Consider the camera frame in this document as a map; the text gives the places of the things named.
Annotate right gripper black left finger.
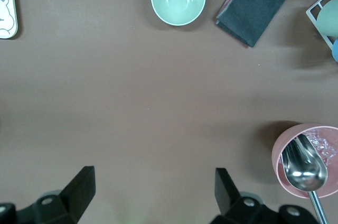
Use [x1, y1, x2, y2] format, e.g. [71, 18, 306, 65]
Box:
[15, 166, 96, 224]

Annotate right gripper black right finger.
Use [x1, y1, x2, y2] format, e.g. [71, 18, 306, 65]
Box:
[211, 167, 281, 224]

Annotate pink bowl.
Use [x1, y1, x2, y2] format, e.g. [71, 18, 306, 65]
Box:
[271, 123, 338, 199]

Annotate metal scoop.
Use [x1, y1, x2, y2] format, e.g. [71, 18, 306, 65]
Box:
[281, 134, 330, 224]

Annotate clear plastic ice cubes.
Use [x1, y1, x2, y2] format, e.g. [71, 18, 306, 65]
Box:
[303, 128, 338, 166]

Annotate dark grey folded cloth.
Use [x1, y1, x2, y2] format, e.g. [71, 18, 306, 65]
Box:
[215, 0, 287, 48]

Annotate pale green cup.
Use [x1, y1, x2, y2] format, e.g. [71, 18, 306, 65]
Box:
[316, 0, 338, 37]

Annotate white wire rack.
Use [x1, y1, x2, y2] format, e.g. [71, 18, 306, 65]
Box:
[305, 0, 338, 50]

